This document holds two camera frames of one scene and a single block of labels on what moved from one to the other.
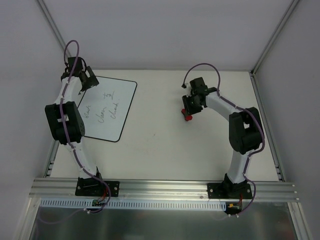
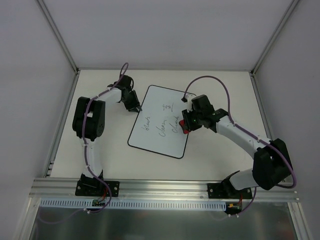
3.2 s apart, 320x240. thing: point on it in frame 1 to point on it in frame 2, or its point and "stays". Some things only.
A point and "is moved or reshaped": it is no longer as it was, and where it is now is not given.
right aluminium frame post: x=255 y=67 stays
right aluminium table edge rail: x=276 y=157 stays
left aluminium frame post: x=55 y=27 stays
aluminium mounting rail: x=62 y=189 stays
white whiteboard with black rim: x=104 y=108 to x=156 y=127
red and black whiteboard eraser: x=187 y=117 is moved or reshaped
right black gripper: x=190 y=104 to x=189 y=122
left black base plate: x=94 y=187 stays
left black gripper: x=90 y=80 to x=132 y=103
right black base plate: x=229 y=191 stays
